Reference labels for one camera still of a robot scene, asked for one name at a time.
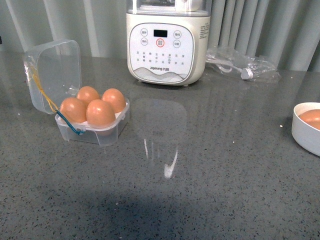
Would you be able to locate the white soy milk maker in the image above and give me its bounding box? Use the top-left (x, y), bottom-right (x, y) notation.
top-left (126, 0), bottom-right (212, 86)

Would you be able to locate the brown egg in box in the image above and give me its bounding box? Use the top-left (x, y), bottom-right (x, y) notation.
top-left (101, 88), bottom-right (126, 114)
top-left (60, 97), bottom-right (87, 123)
top-left (86, 99), bottom-right (116, 127)

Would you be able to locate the clear plastic bag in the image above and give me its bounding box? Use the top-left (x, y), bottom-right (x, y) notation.
top-left (206, 46), bottom-right (281, 83)

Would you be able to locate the white ceramic bowl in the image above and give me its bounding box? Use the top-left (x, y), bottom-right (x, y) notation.
top-left (291, 102), bottom-right (320, 156)

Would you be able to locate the grey curtain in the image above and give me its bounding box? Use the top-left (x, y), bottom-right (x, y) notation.
top-left (0, 0), bottom-right (320, 72)

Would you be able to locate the yellow blue string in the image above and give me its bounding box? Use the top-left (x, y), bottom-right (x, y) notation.
top-left (26, 62), bottom-right (86, 136)

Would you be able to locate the white power cord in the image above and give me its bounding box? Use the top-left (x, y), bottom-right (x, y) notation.
top-left (205, 57), bottom-right (254, 81)

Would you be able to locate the clear plastic egg box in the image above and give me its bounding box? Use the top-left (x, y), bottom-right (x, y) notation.
top-left (23, 39), bottom-right (130, 146)

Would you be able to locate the brown egg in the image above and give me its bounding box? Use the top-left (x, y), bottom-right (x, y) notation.
top-left (101, 88), bottom-right (126, 114)
top-left (60, 97), bottom-right (87, 123)
top-left (86, 99), bottom-right (116, 127)
top-left (299, 109), bottom-right (320, 130)
top-left (76, 86), bottom-right (101, 106)

